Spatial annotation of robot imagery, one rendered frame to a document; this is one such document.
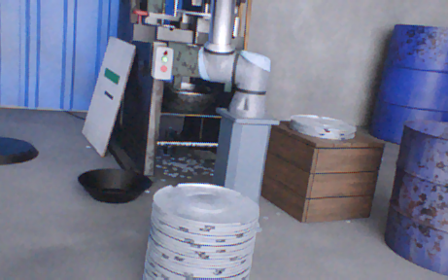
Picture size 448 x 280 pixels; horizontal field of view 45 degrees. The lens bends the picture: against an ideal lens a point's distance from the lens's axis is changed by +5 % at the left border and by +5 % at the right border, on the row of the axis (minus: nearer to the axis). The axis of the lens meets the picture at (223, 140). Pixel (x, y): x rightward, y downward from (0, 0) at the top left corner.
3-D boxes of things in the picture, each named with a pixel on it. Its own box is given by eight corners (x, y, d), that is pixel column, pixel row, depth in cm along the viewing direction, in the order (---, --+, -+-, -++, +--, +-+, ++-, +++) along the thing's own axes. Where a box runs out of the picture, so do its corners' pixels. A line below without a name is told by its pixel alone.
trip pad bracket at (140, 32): (152, 69, 231) (155, 24, 226) (130, 67, 227) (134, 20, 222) (149, 67, 236) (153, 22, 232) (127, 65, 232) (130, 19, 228)
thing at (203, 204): (280, 215, 140) (281, 212, 140) (200, 235, 120) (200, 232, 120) (211, 181, 160) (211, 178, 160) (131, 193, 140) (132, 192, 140)
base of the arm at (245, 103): (274, 119, 192) (278, 93, 190) (238, 118, 185) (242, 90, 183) (255, 110, 205) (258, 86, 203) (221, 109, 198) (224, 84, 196)
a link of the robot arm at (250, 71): (265, 92, 186) (271, 54, 183) (229, 87, 188) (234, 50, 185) (267, 88, 198) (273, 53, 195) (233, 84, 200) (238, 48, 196)
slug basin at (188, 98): (225, 115, 261) (228, 95, 259) (161, 112, 248) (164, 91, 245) (202, 101, 291) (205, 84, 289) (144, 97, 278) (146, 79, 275)
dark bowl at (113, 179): (158, 208, 211) (160, 192, 209) (81, 211, 199) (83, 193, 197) (141, 183, 237) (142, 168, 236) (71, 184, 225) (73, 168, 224)
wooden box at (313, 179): (369, 218, 235) (386, 143, 226) (301, 223, 216) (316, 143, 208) (312, 186, 268) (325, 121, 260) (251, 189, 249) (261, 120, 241)
